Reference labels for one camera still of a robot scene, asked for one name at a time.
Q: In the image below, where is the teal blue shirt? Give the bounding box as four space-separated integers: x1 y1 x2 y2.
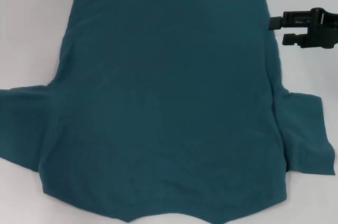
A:
0 0 338 224

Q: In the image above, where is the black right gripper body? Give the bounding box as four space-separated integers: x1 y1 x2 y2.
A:
301 7 338 50

